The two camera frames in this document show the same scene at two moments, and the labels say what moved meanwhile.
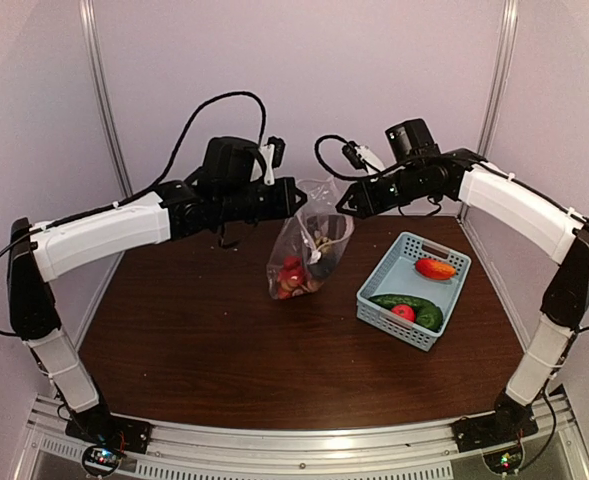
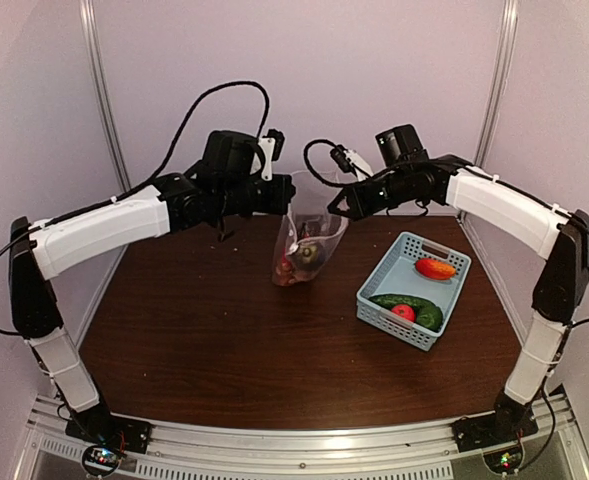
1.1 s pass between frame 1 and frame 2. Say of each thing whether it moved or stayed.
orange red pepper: stayed
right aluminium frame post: stayed
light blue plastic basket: stayed
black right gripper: stayed
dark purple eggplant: moved
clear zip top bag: moved
